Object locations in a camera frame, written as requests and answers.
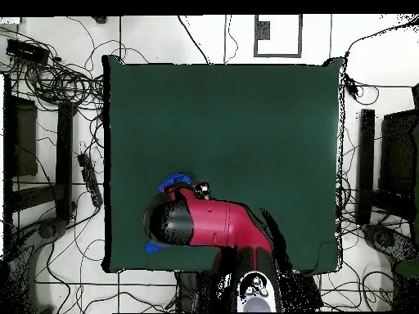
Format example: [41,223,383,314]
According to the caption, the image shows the thick black floor cable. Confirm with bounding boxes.
[177,15,210,65]

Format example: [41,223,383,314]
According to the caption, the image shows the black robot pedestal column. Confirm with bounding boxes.
[174,271,219,313]

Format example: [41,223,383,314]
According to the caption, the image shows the black cable tangle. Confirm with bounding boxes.
[0,25,106,112]

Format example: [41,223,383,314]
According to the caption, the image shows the black power strip with sockets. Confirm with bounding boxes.
[76,152,104,208]

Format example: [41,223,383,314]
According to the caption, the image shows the blue shirt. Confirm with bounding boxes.
[145,172,196,254]

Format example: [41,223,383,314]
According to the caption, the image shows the grey square floor frame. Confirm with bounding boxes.
[253,14,304,59]

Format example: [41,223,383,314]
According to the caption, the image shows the dark flat panel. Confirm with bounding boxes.
[3,94,38,177]
[379,109,419,197]

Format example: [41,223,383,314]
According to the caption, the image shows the dark green table cloth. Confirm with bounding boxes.
[101,54,345,275]

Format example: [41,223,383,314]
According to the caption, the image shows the black power adapter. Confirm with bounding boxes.
[343,73,361,101]

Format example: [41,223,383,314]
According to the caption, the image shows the grey stand foot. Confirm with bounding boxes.
[362,223,417,262]
[32,217,68,244]

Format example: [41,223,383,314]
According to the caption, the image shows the black rectangular device box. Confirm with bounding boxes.
[5,38,51,65]

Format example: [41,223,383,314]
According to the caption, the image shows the black upright stand bar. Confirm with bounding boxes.
[356,108,376,226]
[55,101,74,220]

